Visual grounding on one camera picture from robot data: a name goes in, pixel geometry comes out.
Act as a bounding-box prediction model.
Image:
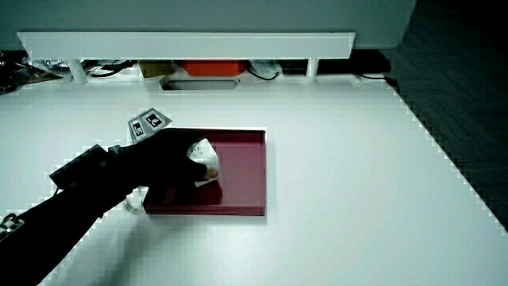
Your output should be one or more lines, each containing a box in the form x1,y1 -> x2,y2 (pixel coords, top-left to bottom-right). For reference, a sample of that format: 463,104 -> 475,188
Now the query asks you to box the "orange box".
179,59 -> 250,77

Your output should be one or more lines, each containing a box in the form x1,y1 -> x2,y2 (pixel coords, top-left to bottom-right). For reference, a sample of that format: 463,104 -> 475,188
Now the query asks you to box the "brown cardboard box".
137,60 -> 176,79

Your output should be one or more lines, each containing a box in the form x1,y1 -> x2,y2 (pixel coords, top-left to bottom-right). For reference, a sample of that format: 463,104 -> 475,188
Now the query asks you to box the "person's left hand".
114,107 -> 221,196

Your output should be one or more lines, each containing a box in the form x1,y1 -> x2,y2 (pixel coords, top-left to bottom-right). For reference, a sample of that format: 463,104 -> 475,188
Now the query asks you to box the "clear plastic bag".
248,59 -> 282,79

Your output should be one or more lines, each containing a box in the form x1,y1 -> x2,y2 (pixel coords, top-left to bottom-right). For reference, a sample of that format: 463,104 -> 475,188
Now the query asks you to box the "pile of dark clutter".
0,50 -> 65,95

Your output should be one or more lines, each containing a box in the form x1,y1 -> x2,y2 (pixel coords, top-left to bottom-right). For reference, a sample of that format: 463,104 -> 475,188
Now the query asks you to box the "black cable bundle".
83,59 -> 138,79

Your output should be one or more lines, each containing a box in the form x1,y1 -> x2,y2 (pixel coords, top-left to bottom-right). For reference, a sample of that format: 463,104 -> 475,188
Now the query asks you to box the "white socket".
186,137 -> 221,188

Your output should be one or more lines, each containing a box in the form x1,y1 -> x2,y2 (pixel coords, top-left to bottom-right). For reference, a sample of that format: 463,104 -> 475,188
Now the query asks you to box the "white desk shelf riser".
16,31 -> 356,86

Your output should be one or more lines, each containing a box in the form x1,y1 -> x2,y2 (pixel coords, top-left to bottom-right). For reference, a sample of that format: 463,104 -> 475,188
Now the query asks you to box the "grey cable slot grommet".
159,76 -> 241,92

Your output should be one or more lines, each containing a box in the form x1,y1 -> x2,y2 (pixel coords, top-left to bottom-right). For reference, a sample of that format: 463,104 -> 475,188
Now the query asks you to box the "dark red tray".
142,127 -> 267,218

